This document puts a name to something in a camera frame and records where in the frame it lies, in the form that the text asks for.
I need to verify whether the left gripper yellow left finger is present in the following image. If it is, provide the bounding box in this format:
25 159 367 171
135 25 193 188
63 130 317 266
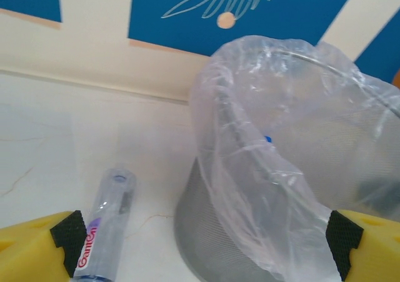
0 209 88 282

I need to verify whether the grey metal mesh bin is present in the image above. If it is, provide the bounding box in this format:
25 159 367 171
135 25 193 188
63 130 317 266
174 50 400 282

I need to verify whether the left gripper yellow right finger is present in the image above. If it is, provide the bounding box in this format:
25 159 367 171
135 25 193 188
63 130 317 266
324 209 400 282

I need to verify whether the clear plastic bin liner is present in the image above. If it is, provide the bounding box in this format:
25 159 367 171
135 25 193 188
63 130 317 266
189 34 400 279

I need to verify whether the clear bottle purple Ganten label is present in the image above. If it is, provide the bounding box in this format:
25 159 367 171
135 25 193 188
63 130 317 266
71 168 138 282

